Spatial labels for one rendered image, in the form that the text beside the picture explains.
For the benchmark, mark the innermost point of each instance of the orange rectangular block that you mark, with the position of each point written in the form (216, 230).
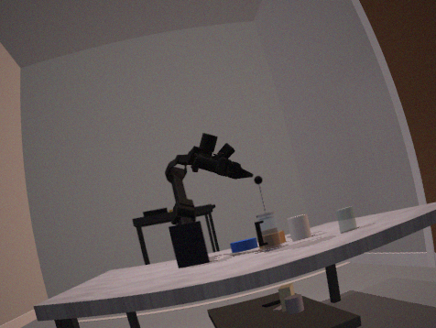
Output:
(282, 238)

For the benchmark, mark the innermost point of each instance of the blue cylinder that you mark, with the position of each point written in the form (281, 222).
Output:
(243, 245)

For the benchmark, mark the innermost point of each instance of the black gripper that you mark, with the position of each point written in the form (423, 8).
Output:
(225, 167)

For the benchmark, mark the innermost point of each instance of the glass french press with black knob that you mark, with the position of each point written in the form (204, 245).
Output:
(267, 227)

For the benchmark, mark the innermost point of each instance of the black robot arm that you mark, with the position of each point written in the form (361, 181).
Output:
(183, 210)

